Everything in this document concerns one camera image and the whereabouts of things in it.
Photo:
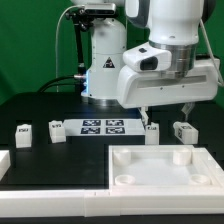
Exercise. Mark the black camera stand pole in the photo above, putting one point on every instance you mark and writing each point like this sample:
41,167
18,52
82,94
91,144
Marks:
79,43

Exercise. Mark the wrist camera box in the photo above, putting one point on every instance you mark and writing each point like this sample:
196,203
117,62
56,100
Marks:
146,58

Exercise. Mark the white square table top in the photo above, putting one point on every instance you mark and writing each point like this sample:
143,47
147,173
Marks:
164,170

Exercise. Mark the white marker base plate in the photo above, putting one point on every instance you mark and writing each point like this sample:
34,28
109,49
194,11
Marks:
103,127

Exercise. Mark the black camera on mount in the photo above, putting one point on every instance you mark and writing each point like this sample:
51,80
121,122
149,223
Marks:
100,9

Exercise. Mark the white U-shaped fence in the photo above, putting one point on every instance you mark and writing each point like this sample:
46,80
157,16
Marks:
87,203

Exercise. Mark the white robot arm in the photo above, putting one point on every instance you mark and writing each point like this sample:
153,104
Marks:
171,25

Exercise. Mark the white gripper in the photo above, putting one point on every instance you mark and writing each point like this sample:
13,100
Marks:
148,89

